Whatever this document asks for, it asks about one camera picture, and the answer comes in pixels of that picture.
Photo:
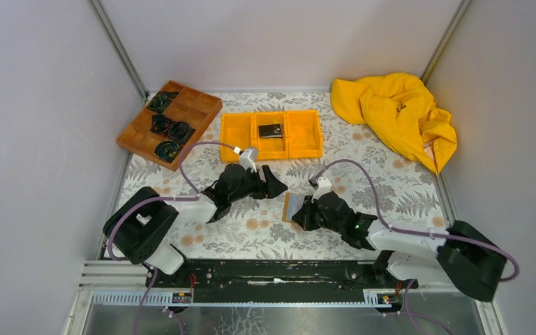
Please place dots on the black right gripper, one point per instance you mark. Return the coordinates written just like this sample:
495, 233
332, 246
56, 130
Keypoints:
303, 218

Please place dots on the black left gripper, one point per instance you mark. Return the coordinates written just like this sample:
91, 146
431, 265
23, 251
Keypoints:
272, 187

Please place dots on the yellow leather card holder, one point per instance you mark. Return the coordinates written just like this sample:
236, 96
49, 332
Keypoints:
292, 203

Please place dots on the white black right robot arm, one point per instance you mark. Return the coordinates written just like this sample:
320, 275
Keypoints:
460, 255

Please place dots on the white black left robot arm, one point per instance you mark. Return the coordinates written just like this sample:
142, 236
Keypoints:
139, 227

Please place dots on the black credit card stack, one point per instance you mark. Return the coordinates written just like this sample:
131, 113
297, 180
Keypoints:
270, 131

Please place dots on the floral patterned table mat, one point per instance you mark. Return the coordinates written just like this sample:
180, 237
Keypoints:
363, 171

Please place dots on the yellow middle bin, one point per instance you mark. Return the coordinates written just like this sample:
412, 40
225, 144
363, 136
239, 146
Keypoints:
272, 148

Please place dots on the yellow bin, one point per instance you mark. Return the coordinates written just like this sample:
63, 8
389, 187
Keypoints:
272, 148
303, 134
238, 130

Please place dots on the yellow right bin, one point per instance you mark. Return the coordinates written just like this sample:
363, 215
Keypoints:
303, 134

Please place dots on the yellow left bin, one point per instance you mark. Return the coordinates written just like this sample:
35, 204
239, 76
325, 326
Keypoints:
238, 130

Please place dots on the orange compartment tray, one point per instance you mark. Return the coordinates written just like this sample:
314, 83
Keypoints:
174, 118

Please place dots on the yellow crumpled cloth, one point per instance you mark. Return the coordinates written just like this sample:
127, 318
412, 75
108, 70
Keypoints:
402, 112

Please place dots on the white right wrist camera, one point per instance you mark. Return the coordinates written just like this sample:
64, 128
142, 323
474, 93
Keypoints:
322, 186

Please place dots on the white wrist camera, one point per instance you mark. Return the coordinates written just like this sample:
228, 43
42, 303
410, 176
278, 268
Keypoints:
247, 158
322, 186

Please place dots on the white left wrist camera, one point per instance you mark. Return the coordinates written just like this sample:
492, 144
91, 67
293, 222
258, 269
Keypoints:
247, 158

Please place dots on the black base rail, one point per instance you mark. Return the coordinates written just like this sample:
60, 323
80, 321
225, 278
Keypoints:
272, 281

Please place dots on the aluminium frame rail front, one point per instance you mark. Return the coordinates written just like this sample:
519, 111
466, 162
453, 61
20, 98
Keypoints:
129, 282

